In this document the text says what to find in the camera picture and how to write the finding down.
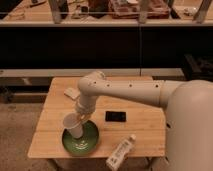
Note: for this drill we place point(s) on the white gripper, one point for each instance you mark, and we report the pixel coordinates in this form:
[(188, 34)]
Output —
[(85, 106)]

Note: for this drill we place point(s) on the green ceramic bowl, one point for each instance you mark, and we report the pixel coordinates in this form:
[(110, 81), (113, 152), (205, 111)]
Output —
[(85, 144)]

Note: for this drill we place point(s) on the white rectangular block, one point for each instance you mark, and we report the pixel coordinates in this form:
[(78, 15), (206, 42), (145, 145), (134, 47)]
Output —
[(72, 93)]

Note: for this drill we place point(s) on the wooden table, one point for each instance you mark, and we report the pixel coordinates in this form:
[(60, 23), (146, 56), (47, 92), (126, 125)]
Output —
[(145, 122)]

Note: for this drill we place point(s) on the black equipment right background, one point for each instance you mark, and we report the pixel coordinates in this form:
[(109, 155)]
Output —
[(200, 68)]

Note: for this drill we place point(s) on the black rectangular device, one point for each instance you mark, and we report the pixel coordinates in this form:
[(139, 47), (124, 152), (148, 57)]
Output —
[(114, 116)]

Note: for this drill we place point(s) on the long wooden workbench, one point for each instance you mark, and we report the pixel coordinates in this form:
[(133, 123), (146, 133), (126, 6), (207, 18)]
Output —
[(106, 13)]

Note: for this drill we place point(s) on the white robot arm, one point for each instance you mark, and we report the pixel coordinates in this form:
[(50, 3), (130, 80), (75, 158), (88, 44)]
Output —
[(188, 107)]

